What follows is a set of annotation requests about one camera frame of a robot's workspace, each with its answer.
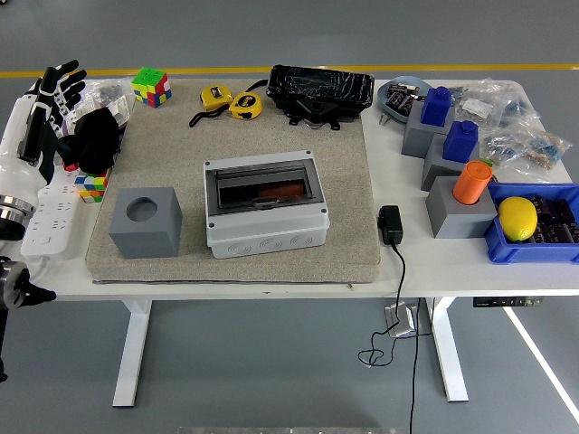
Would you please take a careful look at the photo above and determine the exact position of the plastic bag of brown parts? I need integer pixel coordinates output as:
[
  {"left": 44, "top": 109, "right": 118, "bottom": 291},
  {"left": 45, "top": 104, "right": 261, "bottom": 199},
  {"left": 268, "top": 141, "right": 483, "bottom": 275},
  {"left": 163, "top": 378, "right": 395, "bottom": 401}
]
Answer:
[{"left": 519, "top": 130, "right": 574, "bottom": 172}]

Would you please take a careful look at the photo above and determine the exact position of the orange cylinder battery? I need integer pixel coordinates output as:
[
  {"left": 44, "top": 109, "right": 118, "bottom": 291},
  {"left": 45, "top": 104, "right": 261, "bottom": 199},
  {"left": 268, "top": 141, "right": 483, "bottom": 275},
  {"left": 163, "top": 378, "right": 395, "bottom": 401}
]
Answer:
[
  {"left": 452, "top": 159, "right": 493, "bottom": 205},
  {"left": 257, "top": 180, "right": 304, "bottom": 199}
]

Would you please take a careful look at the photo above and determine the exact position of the light blue dish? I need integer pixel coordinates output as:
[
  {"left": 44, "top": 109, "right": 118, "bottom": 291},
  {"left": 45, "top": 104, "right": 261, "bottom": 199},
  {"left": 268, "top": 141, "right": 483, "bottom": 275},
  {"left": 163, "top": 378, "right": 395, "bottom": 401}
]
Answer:
[{"left": 376, "top": 75, "right": 435, "bottom": 126}]

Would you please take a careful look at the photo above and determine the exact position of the grey electrical box with lid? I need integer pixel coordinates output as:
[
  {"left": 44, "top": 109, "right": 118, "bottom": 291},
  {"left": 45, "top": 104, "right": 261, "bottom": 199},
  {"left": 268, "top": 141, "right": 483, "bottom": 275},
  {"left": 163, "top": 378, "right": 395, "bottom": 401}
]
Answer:
[{"left": 203, "top": 150, "right": 329, "bottom": 260}]

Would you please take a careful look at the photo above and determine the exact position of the small colourful puzzle cube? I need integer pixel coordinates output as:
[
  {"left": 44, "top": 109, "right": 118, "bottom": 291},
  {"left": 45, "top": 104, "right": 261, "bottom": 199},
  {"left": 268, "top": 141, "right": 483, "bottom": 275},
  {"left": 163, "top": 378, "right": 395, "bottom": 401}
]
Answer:
[{"left": 74, "top": 169, "right": 110, "bottom": 204}]

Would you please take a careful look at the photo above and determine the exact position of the plastic bag of blue parts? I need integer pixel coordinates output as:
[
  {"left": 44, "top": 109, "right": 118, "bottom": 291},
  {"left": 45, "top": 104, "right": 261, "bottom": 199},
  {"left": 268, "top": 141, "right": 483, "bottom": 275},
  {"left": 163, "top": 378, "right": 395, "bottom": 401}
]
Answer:
[
  {"left": 479, "top": 128, "right": 528, "bottom": 166},
  {"left": 497, "top": 97, "right": 544, "bottom": 133}
]

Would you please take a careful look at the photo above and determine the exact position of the black power adapter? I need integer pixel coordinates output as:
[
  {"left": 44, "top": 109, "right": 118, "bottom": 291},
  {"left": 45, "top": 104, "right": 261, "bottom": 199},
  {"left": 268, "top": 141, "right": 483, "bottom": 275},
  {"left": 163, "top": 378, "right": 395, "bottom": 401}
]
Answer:
[{"left": 377, "top": 204, "right": 404, "bottom": 247}]

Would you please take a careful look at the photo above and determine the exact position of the grey holder block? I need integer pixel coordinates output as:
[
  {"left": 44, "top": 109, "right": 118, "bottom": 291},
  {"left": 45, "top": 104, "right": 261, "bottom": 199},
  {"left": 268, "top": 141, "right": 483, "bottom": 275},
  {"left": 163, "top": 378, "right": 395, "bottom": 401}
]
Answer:
[
  {"left": 424, "top": 175, "right": 498, "bottom": 240},
  {"left": 401, "top": 104, "right": 456, "bottom": 159},
  {"left": 420, "top": 133, "right": 481, "bottom": 192},
  {"left": 109, "top": 185, "right": 183, "bottom": 260}
]

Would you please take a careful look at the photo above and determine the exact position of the large colourful puzzle cube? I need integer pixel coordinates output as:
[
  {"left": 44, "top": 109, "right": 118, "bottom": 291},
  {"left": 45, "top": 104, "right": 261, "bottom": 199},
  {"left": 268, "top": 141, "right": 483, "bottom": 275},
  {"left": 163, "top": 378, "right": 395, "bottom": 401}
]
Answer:
[{"left": 131, "top": 67, "right": 173, "bottom": 109}]

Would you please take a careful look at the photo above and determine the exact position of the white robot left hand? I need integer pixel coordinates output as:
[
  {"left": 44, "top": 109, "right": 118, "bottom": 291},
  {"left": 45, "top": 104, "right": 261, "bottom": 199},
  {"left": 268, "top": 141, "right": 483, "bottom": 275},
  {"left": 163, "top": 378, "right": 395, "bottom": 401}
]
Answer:
[{"left": 0, "top": 60, "right": 88, "bottom": 207}]

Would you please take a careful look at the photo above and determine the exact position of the black cloth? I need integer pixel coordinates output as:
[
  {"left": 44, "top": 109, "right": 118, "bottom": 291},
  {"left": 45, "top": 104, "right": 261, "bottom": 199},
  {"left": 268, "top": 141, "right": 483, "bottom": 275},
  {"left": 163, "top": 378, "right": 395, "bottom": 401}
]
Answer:
[{"left": 56, "top": 107, "right": 126, "bottom": 175}]

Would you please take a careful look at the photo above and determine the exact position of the white power strip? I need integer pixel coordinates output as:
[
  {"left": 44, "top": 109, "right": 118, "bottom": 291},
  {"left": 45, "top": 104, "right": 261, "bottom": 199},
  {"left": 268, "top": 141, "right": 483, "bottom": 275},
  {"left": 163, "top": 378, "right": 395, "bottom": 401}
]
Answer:
[{"left": 20, "top": 169, "right": 81, "bottom": 258}]

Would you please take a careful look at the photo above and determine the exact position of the yellow tape measure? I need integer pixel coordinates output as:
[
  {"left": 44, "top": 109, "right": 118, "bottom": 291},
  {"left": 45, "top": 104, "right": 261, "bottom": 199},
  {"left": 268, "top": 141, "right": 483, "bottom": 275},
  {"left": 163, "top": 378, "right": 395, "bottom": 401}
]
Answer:
[
  {"left": 228, "top": 79, "right": 269, "bottom": 121},
  {"left": 188, "top": 85, "right": 235, "bottom": 127}
]

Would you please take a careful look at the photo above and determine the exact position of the silver metal bracket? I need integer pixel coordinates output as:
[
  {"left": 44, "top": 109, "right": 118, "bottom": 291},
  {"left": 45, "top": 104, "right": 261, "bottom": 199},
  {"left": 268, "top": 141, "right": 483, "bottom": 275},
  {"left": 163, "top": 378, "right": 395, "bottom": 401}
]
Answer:
[{"left": 384, "top": 304, "right": 417, "bottom": 339}]

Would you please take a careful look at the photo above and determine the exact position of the black glossy case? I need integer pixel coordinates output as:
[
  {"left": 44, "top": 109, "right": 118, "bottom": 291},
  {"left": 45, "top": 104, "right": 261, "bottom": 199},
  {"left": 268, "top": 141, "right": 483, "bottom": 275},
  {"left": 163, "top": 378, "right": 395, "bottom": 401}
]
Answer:
[{"left": 265, "top": 64, "right": 375, "bottom": 132}]

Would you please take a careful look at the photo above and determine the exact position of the plastic bag with white label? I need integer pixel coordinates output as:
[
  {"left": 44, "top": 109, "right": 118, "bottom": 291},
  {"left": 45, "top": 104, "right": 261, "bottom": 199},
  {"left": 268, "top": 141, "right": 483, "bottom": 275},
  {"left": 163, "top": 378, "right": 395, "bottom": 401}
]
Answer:
[{"left": 453, "top": 78, "right": 508, "bottom": 132}]

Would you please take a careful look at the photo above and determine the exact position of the blue plastic bin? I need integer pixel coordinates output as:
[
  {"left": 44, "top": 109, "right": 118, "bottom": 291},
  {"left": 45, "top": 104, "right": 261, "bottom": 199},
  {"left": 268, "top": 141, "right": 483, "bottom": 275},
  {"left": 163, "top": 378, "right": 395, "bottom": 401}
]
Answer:
[{"left": 484, "top": 182, "right": 579, "bottom": 266}]

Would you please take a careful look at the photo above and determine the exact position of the blue battery block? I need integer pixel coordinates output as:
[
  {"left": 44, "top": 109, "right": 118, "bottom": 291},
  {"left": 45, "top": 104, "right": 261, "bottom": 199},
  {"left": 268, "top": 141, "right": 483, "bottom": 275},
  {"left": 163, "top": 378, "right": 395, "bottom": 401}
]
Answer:
[
  {"left": 441, "top": 119, "right": 479, "bottom": 164},
  {"left": 420, "top": 85, "right": 455, "bottom": 127}
]

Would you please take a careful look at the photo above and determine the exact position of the white table leg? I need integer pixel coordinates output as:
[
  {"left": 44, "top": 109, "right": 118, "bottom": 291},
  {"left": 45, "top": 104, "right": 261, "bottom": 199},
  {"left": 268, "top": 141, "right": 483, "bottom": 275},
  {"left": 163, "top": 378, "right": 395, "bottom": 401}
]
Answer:
[
  {"left": 111, "top": 299, "right": 154, "bottom": 408},
  {"left": 424, "top": 297, "right": 470, "bottom": 403}
]

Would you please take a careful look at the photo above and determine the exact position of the black table control panel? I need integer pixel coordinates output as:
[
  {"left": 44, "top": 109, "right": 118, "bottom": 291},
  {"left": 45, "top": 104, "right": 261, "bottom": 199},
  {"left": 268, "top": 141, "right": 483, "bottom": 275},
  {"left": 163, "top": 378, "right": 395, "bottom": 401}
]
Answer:
[{"left": 472, "top": 297, "right": 545, "bottom": 308}]

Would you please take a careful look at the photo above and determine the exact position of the black adapter cord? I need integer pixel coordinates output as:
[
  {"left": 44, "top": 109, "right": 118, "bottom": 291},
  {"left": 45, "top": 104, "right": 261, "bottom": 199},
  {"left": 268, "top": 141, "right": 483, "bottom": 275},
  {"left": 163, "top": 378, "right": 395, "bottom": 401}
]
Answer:
[{"left": 357, "top": 242, "right": 434, "bottom": 434}]

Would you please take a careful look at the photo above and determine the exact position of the plastic bag of dark parts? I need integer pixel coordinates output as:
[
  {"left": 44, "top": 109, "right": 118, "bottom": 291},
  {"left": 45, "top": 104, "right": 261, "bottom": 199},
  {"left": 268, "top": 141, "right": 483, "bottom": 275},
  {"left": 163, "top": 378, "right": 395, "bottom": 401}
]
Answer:
[{"left": 97, "top": 80, "right": 131, "bottom": 103}]

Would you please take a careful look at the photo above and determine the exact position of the yellow lemon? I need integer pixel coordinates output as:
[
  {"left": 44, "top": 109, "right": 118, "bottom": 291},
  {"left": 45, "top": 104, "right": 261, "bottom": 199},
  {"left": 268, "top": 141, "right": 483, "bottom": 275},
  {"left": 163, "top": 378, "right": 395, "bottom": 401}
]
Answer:
[{"left": 498, "top": 196, "right": 539, "bottom": 242}]

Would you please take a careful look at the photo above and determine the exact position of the plastic bag of white parts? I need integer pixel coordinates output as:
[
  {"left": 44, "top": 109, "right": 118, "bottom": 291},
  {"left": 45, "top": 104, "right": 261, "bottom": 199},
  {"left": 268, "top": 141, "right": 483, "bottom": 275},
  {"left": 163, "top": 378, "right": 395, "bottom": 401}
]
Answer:
[{"left": 62, "top": 92, "right": 136, "bottom": 136}]

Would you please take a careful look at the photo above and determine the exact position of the grey-brown mat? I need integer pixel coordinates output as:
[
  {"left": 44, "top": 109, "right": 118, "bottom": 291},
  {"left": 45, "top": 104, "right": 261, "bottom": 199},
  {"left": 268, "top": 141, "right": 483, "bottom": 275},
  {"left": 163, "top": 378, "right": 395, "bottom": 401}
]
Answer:
[{"left": 84, "top": 79, "right": 382, "bottom": 285}]

